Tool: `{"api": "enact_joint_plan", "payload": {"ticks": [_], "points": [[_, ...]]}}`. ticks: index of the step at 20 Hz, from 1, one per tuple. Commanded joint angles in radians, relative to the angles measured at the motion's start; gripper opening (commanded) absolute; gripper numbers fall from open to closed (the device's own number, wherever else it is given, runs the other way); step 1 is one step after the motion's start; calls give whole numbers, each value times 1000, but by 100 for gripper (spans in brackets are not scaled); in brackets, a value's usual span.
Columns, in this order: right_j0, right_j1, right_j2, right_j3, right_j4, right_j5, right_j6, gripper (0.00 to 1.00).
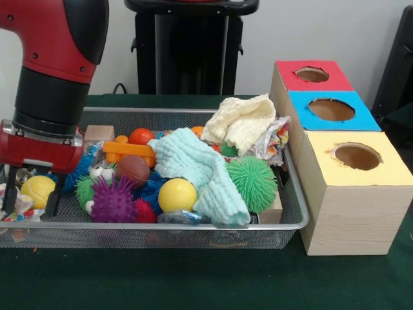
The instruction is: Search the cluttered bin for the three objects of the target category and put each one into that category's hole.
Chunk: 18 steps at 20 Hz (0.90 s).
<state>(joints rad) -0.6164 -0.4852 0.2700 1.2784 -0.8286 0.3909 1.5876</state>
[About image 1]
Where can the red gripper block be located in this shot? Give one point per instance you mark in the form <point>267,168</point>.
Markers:
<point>38,151</point>

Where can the mint green waffle cloth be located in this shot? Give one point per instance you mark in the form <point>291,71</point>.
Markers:
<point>206,174</point>

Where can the cream waffle cloth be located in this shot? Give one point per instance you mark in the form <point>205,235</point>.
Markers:
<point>238,122</point>

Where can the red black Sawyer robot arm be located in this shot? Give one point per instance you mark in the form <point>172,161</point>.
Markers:
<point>55,38</point>

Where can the clear mesh bin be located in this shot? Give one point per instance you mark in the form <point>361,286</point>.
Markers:
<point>290,206</point>

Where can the wooden box with three holes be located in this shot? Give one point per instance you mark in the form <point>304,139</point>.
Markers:
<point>355,219</point>

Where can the yellow tennis ball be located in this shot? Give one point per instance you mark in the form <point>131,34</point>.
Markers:
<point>37,190</point>

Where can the multicoloured patterned cloth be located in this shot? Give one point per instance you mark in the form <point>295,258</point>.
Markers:
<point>24,206</point>

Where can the green spiky ball with eyes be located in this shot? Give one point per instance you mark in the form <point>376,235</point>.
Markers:
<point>84,190</point>

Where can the purple spiky toy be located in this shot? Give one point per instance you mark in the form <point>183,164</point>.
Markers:
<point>113,203</point>

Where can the brown toy football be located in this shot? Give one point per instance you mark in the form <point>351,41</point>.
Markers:
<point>133,169</point>

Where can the orange plastic toy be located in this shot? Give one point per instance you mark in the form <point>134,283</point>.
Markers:
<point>129,149</point>

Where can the smooth orange ball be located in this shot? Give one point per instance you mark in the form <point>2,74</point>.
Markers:
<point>142,136</point>

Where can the smooth yellow ball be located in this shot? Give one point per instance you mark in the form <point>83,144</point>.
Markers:
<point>177,195</point>

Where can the dark green tablecloth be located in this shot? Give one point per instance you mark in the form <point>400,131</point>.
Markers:
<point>193,281</point>

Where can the plain green spiky ball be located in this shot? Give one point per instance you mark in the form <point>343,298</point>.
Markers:
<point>253,179</point>

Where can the black upright panel stand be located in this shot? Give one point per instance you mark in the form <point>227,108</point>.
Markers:
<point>397,64</point>

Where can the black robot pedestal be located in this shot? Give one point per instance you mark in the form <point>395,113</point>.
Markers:
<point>187,58</point>

